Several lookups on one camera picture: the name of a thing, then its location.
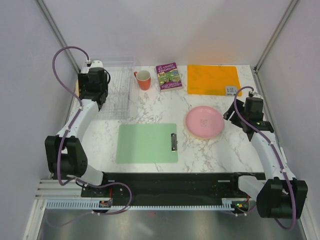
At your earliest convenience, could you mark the white slotted cable duct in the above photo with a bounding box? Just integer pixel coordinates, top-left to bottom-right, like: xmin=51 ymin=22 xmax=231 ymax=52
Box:
xmin=45 ymin=198 xmax=234 ymax=211

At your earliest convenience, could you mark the yellow plate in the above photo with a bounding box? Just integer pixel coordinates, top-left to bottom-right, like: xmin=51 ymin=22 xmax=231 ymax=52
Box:
xmin=184 ymin=120 xmax=224 ymax=140

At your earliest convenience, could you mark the aluminium frame post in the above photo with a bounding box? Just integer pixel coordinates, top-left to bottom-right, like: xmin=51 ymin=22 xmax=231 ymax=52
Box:
xmin=253 ymin=0 xmax=300 ymax=74
xmin=35 ymin=0 xmax=79 ymax=72

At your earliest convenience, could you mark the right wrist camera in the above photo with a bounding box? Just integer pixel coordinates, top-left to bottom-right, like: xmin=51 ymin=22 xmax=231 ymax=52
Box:
xmin=248 ymin=91 xmax=264 ymax=100

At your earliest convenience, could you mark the left aluminium frame post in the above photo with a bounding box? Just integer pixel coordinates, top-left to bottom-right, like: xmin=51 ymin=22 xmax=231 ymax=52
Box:
xmin=35 ymin=0 xmax=79 ymax=72

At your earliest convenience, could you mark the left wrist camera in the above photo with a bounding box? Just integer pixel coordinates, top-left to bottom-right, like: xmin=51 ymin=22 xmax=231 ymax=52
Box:
xmin=86 ymin=60 xmax=104 ymax=68

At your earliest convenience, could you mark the small white label card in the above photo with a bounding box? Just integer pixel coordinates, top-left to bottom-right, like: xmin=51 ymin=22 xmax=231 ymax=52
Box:
xmin=225 ymin=86 xmax=238 ymax=97

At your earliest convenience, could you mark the green clipboard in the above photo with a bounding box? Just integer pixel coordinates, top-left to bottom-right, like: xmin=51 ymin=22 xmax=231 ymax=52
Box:
xmin=115 ymin=123 xmax=178 ymax=164

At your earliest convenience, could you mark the pink plate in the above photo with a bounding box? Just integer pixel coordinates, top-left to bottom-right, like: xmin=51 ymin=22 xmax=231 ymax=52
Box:
xmin=184 ymin=105 xmax=225 ymax=127

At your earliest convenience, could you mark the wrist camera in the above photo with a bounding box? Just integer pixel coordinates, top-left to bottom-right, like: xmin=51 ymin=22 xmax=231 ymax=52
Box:
xmin=248 ymin=91 xmax=264 ymax=100
xmin=86 ymin=60 xmax=104 ymax=68

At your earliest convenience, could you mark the white wire dish rack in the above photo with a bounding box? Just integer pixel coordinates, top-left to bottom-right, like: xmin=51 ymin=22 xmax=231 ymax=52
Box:
xmin=90 ymin=55 xmax=136 ymax=120

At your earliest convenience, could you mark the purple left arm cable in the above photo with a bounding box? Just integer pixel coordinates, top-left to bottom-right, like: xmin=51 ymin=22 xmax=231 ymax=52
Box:
xmin=44 ymin=46 xmax=133 ymax=229

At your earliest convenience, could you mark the purple paperback book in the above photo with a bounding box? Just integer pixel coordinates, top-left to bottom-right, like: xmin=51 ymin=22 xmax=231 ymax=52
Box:
xmin=155 ymin=62 xmax=183 ymax=93

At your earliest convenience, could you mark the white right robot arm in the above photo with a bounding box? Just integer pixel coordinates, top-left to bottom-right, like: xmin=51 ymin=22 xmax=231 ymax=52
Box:
xmin=223 ymin=94 xmax=308 ymax=219

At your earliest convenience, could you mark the orange mat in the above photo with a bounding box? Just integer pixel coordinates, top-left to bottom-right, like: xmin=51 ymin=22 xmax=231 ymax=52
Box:
xmin=187 ymin=65 xmax=241 ymax=96

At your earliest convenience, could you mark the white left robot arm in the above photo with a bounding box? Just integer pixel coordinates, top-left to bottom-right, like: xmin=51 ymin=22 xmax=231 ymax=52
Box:
xmin=44 ymin=66 xmax=111 ymax=197

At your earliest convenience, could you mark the right aluminium frame post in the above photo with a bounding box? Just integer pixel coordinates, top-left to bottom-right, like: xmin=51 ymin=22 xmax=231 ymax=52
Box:
xmin=253 ymin=0 xmax=300 ymax=74

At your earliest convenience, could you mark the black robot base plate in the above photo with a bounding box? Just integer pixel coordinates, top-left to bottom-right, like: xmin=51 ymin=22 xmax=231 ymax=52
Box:
xmin=79 ymin=171 xmax=266 ymax=207

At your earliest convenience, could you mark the tan plate in rack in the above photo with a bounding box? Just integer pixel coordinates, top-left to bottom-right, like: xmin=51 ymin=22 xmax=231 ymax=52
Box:
xmin=75 ymin=82 xmax=80 ymax=97

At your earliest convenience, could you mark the orange mug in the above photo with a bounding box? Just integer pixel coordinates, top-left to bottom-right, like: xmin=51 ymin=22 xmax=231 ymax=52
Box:
xmin=133 ymin=70 xmax=151 ymax=91

